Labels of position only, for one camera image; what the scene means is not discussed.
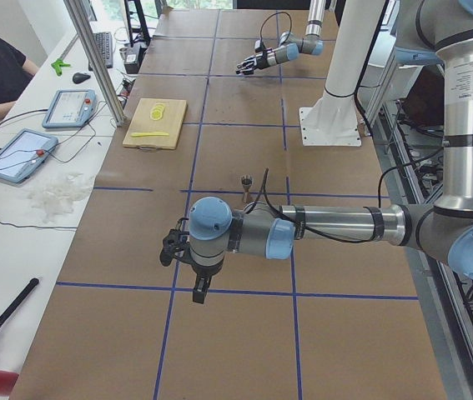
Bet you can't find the bamboo cutting board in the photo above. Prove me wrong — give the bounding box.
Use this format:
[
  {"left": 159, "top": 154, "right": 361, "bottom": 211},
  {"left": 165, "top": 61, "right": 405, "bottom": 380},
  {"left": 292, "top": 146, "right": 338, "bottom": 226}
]
[{"left": 123, "top": 98, "right": 187, "bottom": 150}]

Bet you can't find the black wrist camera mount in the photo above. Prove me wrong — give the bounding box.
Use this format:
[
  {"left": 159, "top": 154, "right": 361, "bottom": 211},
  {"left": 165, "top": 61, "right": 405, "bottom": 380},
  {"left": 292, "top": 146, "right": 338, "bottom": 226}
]
[
  {"left": 159, "top": 228, "right": 192, "bottom": 267},
  {"left": 254, "top": 39, "right": 267, "bottom": 53}
]

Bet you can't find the teach pendant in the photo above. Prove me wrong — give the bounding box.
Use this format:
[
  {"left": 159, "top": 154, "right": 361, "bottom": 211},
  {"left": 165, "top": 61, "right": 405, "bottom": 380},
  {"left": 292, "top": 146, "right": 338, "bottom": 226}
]
[
  {"left": 0, "top": 129, "right": 58, "bottom": 184},
  {"left": 42, "top": 89, "right": 96, "bottom": 129}
]

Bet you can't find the lemon slice one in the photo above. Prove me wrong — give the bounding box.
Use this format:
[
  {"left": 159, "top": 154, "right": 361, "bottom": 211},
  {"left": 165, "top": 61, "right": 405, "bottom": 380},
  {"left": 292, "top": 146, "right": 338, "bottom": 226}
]
[{"left": 149, "top": 111, "right": 163, "bottom": 121}]

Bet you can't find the aluminium frame post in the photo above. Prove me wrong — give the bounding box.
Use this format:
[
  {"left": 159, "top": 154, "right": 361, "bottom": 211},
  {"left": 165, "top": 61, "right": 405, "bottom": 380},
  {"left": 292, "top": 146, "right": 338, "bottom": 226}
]
[{"left": 63, "top": 0, "right": 125, "bottom": 127}]

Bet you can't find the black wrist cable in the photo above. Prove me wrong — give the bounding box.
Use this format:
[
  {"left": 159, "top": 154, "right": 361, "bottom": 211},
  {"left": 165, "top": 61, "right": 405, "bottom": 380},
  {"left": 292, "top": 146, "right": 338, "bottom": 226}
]
[
  {"left": 259, "top": 167, "right": 381, "bottom": 245},
  {"left": 259, "top": 11, "right": 294, "bottom": 47}
]

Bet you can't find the green plastic tool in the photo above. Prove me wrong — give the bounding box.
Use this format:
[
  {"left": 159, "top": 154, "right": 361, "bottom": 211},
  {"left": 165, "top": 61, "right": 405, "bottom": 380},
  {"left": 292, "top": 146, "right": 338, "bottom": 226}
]
[{"left": 51, "top": 58, "right": 71, "bottom": 77}]

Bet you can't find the yellow plastic knife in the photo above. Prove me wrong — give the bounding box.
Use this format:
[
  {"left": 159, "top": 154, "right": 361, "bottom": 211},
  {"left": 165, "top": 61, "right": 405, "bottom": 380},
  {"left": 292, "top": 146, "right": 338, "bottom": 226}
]
[{"left": 130, "top": 131, "right": 169, "bottom": 138}]

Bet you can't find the black handle tool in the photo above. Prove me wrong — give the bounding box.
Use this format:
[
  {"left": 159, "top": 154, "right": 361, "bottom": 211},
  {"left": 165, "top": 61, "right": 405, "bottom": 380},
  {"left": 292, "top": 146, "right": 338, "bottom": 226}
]
[{"left": 0, "top": 277, "right": 39, "bottom": 328}]

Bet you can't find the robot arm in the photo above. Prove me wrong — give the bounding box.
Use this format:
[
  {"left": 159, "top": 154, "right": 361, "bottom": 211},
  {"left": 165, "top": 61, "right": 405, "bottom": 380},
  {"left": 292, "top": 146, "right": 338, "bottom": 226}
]
[
  {"left": 184, "top": 1, "right": 473, "bottom": 303},
  {"left": 235, "top": 0, "right": 328, "bottom": 75}
]

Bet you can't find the crumpled clear plastic wrap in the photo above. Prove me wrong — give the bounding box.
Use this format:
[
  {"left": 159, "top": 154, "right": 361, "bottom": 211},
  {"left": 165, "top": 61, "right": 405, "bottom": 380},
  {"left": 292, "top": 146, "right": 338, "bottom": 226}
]
[{"left": 27, "top": 172, "right": 94, "bottom": 223}]

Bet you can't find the teach pendant far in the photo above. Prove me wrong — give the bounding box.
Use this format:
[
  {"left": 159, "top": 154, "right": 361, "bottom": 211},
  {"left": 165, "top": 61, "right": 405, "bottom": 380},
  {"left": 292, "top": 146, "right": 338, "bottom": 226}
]
[{"left": 42, "top": 89, "right": 96, "bottom": 129}]

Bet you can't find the steel jigger measuring cup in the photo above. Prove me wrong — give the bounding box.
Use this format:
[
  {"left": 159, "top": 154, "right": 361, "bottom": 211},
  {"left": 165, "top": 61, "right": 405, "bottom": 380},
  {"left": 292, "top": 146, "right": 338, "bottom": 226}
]
[{"left": 240, "top": 175, "right": 254, "bottom": 204}]

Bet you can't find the teach pendant near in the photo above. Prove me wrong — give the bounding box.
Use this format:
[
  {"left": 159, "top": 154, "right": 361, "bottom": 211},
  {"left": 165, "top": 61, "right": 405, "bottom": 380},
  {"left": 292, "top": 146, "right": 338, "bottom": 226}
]
[{"left": 0, "top": 129, "right": 58, "bottom": 184}]

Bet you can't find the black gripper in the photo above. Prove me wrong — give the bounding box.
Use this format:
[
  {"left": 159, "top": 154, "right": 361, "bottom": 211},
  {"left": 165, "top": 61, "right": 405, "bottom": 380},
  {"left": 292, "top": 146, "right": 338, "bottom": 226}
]
[
  {"left": 235, "top": 52, "right": 270, "bottom": 75},
  {"left": 192, "top": 258, "right": 224, "bottom": 304}
]

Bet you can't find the black computer mouse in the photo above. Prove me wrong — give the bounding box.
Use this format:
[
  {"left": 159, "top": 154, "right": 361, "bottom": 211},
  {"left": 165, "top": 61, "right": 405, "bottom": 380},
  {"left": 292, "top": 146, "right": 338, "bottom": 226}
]
[{"left": 72, "top": 72, "right": 91, "bottom": 84}]

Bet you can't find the black keyboard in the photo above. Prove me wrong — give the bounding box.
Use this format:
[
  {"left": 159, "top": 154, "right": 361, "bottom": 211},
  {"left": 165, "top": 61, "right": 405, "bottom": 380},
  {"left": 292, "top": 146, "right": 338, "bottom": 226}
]
[{"left": 93, "top": 32, "right": 113, "bottom": 68}]

